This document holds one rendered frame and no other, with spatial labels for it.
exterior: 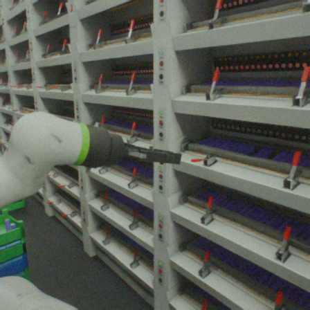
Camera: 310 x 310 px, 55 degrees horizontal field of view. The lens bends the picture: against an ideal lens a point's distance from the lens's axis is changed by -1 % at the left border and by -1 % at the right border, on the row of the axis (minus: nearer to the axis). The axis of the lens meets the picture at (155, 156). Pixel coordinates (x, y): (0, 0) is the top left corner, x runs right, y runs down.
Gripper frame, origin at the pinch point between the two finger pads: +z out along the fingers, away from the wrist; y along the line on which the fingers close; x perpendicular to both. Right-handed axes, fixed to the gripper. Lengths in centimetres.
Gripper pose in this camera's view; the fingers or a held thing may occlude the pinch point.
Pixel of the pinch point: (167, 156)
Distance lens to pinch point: 81.9
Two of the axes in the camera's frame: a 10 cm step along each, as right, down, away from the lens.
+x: 2.0, -9.8, -0.8
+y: 6.2, 1.9, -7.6
